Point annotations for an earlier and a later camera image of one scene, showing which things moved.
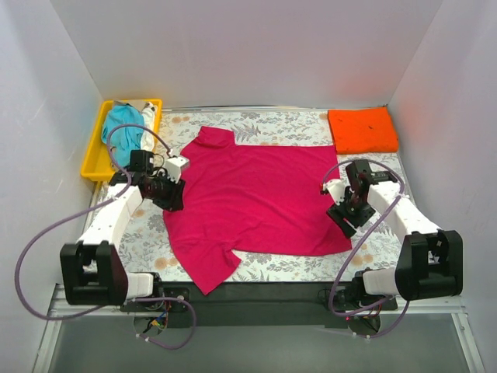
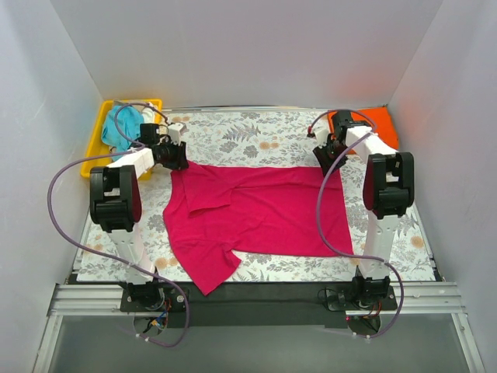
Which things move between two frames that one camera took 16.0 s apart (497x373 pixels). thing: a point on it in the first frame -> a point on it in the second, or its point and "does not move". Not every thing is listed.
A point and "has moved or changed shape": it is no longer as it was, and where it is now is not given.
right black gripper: (350, 217) -> (328, 160)
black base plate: (262, 305) does not move
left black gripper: (173, 196) -> (177, 158)
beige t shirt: (138, 104) does not move
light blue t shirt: (125, 139) does not move
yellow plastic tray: (98, 164) does not move
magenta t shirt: (250, 199) has moved or changed shape
